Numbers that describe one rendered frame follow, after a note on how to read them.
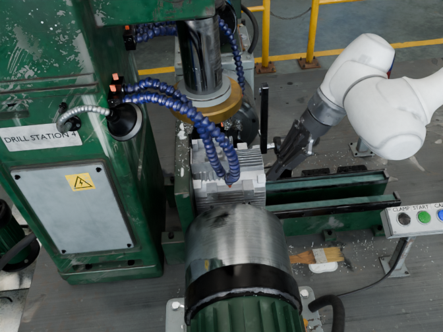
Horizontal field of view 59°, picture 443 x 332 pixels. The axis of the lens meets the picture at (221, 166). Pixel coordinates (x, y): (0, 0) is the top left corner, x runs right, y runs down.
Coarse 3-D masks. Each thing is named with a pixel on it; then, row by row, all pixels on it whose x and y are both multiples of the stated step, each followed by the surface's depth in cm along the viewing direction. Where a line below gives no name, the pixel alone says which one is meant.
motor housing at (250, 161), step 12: (240, 156) 110; (252, 156) 110; (240, 168) 108; (252, 168) 108; (216, 180) 109; (240, 180) 109; (204, 192) 109; (228, 192) 107; (240, 192) 108; (264, 192) 109; (204, 204) 109; (216, 204) 110; (228, 204) 110; (252, 204) 111; (264, 204) 111
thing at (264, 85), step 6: (264, 84) 110; (264, 90) 109; (264, 96) 111; (264, 102) 112; (264, 108) 114; (264, 114) 115; (264, 120) 117; (264, 126) 119; (258, 132) 123; (264, 132) 120; (264, 138) 122; (264, 144) 124; (264, 150) 125
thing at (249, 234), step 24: (216, 216) 89; (240, 216) 88; (264, 216) 91; (192, 240) 90; (216, 240) 85; (240, 240) 83; (264, 240) 85; (192, 264) 86; (216, 264) 81; (288, 264) 86
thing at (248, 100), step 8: (224, 72) 132; (232, 72) 133; (248, 88) 133; (248, 96) 128; (248, 104) 124; (240, 112) 125; (248, 112) 126; (256, 112) 129; (232, 120) 127; (240, 120) 127; (248, 120) 127; (256, 120) 128; (224, 128) 129; (232, 128) 129; (240, 128) 125; (248, 128) 130; (256, 128) 131; (192, 136) 131; (232, 136) 132; (240, 136) 123; (248, 136) 132; (248, 144) 135
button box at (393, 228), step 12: (420, 204) 98; (432, 204) 98; (384, 216) 100; (396, 216) 97; (432, 216) 97; (384, 228) 100; (396, 228) 96; (408, 228) 96; (420, 228) 96; (432, 228) 96
